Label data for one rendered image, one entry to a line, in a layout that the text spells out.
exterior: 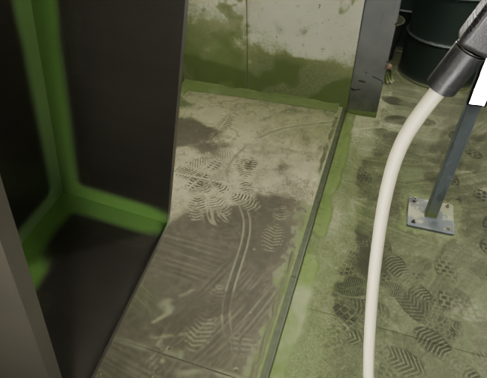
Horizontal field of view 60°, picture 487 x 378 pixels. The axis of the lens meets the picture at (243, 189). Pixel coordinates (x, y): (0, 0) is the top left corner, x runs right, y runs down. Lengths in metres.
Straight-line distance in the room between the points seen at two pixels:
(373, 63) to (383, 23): 0.22
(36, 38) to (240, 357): 1.12
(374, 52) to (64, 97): 1.82
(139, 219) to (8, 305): 0.77
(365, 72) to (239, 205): 1.14
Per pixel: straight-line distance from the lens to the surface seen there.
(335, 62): 2.61
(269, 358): 1.52
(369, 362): 0.68
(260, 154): 2.27
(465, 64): 0.43
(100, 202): 1.38
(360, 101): 2.70
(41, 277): 1.24
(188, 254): 1.78
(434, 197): 2.03
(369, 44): 2.55
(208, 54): 2.82
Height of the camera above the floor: 1.40
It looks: 41 degrees down
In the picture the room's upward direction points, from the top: 1 degrees counter-clockwise
